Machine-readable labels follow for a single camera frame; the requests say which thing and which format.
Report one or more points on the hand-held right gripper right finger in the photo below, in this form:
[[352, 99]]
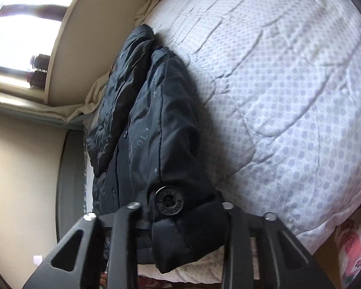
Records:
[[240, 237]]

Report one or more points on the dark padded jacket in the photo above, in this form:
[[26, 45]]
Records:
[[162, 126]]

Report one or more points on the beige curtain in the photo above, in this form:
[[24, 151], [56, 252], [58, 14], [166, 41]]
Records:
[[145, 10], [90, 99]]

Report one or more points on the window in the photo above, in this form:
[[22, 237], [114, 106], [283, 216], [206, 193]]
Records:
[[23, 30]]

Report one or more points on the pink patterned blanket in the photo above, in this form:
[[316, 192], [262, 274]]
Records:
[[356, 253]]

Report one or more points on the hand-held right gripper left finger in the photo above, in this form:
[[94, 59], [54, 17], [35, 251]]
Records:
[[124, 231]]

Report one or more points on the grey headboard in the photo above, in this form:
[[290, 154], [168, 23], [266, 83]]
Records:
[[70, 180]]

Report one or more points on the white dotted quilt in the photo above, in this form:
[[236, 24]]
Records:
[[273, 96]]

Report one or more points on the woven basket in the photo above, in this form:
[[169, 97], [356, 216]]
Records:
[[38, 80], [41, 61]]

